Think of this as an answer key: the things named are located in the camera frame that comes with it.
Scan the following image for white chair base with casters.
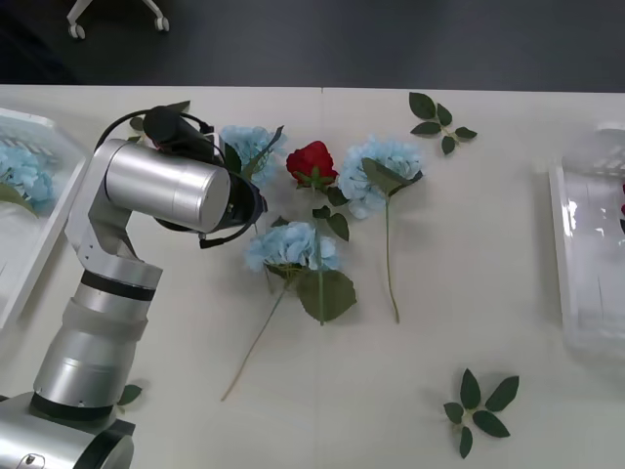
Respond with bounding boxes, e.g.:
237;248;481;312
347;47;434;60
66;0;172;41

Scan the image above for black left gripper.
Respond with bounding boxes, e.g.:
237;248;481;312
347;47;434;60
225;171;270;233

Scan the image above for pale blue flower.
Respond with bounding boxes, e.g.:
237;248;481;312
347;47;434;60
221;214;342;403
337;134;426;324
0;145;56;220
218;124;289;191

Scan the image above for single loose green leaf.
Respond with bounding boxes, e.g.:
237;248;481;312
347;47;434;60
116;383;144;407

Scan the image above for loose green leaf twig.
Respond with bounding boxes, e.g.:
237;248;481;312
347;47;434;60
408;91;479;156
442;367;521;460

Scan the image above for shallow white box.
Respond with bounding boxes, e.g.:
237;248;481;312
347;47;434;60
0;107;93;329
545;121;625;354

